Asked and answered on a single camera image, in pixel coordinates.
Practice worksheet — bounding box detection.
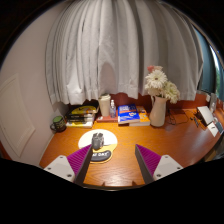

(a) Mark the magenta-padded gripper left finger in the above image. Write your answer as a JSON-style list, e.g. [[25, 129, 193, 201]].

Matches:
[[43, 143, 94, 187]]

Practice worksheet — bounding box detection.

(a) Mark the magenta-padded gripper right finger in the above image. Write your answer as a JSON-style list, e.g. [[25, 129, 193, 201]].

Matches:
[[134, 144, 185, 186]]

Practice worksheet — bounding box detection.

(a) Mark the black grey computer mouse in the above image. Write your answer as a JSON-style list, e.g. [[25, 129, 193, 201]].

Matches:
[[91, 132, 105, 151]]

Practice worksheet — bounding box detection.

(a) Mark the white yellow black mouse pad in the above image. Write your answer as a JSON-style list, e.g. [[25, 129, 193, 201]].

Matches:
[[77, 128, 119, 164]]

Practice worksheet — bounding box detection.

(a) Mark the dark mug with green inside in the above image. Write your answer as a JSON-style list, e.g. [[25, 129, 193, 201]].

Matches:
[[49, 115, 67, 133]]

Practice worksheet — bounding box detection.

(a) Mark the black spine book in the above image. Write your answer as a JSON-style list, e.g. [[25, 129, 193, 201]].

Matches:
[[65, 112, 97, 120], [66, 116, 95, 124]]

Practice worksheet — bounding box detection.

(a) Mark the white ceramic vase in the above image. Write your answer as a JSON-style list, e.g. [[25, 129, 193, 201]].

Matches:
[[148, 95, 169, 128]]

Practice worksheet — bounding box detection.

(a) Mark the black pen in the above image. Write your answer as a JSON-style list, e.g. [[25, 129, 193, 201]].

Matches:
[[192, 116, 200, 129]]

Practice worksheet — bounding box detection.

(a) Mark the white paper sheet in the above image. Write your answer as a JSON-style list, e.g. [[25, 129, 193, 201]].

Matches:
[[206, 122, 220, 138]]

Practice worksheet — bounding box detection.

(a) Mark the black yellow cover book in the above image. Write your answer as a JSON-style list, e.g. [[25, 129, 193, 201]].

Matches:
[[69, 105, 99, 116]]

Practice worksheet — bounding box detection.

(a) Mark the blue paperback book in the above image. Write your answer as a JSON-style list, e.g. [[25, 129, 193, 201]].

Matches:
[[117, 103, 141, 126]]

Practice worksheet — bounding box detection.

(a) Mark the red brown flat book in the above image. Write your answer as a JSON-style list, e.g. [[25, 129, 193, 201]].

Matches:
[[95, 114, 119, 123]]

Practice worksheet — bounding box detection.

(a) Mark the cream lidded tumbler cup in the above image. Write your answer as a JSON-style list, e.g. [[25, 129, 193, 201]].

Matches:
[[97, 93, 112, 118]]

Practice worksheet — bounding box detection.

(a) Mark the clear spray bottle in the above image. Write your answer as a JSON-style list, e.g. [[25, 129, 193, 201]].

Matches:
[[109, 99, 117, 119]]

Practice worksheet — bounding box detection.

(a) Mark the white artificial flower bunch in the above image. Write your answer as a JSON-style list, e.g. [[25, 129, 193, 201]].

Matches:
[[143, 64, 181, 105]]

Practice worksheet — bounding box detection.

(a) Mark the white curtain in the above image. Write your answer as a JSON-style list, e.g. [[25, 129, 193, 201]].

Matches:
[[44, 0, 205, 106]]

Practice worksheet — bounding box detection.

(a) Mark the black cable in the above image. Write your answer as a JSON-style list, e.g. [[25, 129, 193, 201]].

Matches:
[[165, 108, 191, 126]]

